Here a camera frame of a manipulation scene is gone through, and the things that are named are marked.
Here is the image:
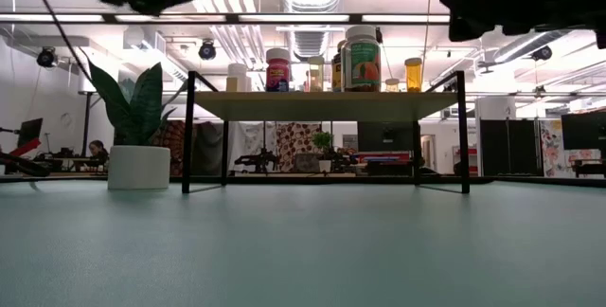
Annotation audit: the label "green table mat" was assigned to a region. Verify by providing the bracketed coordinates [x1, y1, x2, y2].
[0, 181, 606, 307]

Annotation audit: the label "black cabinet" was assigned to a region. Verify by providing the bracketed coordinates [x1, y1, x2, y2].
[480, 117, 544, 178]

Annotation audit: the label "dark bottle yellow label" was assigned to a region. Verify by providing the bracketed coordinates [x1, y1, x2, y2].
[330, 39, 346, 93]

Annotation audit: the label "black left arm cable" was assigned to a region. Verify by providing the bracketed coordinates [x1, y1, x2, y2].
[33, 0, 95, 75]

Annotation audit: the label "pale green pill vial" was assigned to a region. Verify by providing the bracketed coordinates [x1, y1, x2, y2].
[307, 55, 326, 93]

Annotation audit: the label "wooden shelf black metal legs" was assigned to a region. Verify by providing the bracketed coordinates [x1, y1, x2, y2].
[182, 69, 471, 195]

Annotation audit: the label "small green background plant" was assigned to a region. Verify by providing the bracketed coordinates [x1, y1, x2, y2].
[312, 131, 335, 161]

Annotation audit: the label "orange patterned hanging cloth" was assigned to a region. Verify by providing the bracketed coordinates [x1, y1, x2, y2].
[155, 119, 187, 178]

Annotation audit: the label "black background monitor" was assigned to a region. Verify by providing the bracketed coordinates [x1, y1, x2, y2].
[17, 117, 45, 150]

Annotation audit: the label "green label gummy jar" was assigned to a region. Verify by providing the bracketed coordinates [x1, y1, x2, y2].
[341, 25, 383, 93]

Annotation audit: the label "red dotted hanging cloth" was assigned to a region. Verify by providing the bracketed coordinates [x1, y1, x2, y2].
[276, 121, 323, 174]

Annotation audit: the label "floral hanging cloth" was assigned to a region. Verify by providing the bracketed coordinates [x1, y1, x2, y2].
[539, 119, 564, 178]

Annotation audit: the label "black wall screen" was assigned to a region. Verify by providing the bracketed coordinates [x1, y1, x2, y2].
[561, 110, 606, 152]

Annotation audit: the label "green snake plant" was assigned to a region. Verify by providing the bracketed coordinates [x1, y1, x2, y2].
[78, 48, 188, 147]

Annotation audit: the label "white plant pot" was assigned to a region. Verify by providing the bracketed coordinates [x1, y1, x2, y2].
[107, 144, 171, 191]

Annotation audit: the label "black table frame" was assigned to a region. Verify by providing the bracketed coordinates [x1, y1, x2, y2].
[0, 174, 606, 185]

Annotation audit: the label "amber pill vial white cap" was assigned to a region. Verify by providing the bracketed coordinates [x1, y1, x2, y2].
[404, 57, 423, 93]

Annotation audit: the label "white plastic medicine bottle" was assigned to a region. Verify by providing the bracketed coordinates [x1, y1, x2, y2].
[225, 62, 252, 93]

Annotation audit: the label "person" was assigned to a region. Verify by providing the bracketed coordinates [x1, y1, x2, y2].
[87, 139, 111, 172]

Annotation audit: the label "pink label medicine bottle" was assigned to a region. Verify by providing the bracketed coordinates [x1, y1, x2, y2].
[264, 47, 292, 93]

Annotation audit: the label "white hanging cloth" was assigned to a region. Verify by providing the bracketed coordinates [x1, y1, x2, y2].
[229, 121, 276, 175]

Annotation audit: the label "black overhead frame bar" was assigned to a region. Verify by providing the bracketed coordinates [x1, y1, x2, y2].
[0, 11, 451, 27]

